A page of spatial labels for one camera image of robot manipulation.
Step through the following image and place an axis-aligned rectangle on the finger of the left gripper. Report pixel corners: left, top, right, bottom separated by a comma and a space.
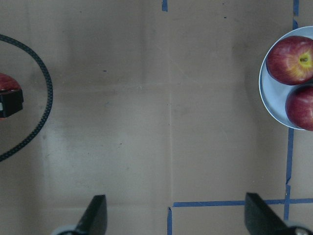
0, 89, 24, 118

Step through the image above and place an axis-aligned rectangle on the red yellow apple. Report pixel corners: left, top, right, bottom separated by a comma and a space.
0, 73, 21, 91

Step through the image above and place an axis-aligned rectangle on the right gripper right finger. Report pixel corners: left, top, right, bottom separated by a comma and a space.
244, 192, 313, 235

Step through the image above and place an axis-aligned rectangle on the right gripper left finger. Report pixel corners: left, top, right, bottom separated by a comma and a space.
52, 194, 108, 235

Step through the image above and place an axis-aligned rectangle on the red apple plate front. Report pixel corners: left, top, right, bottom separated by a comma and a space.
285, 84, 313, 131

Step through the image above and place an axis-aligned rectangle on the red apple plate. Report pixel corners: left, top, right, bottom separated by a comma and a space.
285, 84, 313, 131
266, 36, 313, 85

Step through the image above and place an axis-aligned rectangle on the light blue plate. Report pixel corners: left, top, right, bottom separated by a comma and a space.
259, 26, 313, 130

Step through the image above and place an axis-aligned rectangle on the red apple plate back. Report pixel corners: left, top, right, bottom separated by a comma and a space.
266, 36, 313, 85

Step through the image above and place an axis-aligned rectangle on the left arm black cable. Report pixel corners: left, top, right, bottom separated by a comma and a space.
0, 34, 54, 163

